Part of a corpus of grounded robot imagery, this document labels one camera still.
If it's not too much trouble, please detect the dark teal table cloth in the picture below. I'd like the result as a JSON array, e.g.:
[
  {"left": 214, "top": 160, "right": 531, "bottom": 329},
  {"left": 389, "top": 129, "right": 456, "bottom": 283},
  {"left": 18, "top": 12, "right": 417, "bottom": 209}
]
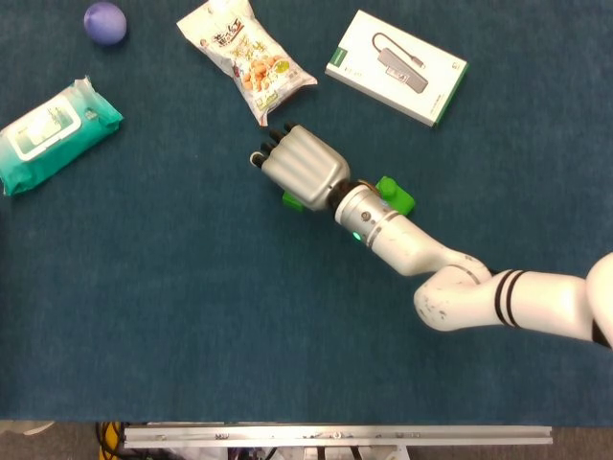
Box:
[{"left": 0, "top": 0, "right": 613, "bottom": 426}]

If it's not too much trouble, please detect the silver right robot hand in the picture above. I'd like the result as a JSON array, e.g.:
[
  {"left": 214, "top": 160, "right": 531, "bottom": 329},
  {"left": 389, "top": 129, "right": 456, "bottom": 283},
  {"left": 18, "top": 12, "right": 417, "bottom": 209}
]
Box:
[{"left": 249, "top": 123, "right": 352, "bottom": 213}]

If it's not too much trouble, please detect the purple egg-shaped ball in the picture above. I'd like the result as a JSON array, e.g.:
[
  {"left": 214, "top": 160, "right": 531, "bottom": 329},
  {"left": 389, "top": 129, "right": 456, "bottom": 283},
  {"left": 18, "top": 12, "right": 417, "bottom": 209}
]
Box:
[{"left": 83, "top": 1, "right": 128, "bottom": 47}]

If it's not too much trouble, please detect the white snack bag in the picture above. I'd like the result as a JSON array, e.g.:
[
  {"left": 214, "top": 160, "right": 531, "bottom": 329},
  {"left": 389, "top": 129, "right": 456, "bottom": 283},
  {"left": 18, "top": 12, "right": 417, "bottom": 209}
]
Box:
[{"left": 175, "top": 0, "right": 319, "bottom": 127}]

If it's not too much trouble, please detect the yellow black cable bundle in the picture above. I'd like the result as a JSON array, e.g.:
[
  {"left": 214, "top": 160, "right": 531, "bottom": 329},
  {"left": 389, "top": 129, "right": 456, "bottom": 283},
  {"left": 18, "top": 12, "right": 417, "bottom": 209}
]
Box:
[{"left": 94, "top": 421, "right": 126, "bottom": 460}]

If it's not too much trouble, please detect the green wet wipes pack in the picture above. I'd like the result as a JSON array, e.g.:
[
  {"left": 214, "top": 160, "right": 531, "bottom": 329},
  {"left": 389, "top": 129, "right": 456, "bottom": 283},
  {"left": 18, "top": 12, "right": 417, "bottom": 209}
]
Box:
[{"left": 0, "top": 75, "right": 125, "bottom": 197}]

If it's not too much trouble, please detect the aluminium frame rail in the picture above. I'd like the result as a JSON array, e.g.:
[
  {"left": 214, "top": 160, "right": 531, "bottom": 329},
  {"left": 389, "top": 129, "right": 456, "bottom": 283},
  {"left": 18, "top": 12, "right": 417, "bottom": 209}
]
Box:
[{"left": 123, "top": 424, "right": 554, "bottom": 449}]

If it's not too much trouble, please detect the large green toy block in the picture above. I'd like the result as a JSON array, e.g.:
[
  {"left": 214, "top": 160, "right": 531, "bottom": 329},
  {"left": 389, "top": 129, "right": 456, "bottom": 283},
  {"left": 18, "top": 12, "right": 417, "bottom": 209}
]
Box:
[{"left": 375, "top": 175, "right": 417, "bottom": 217}]

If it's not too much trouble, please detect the white USB hub box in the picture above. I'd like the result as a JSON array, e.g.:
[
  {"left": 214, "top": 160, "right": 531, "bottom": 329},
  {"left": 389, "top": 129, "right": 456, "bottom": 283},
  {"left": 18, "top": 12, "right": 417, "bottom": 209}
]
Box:
[{"left": 325, "top": 10, "right": 469, "bottom": 128}]

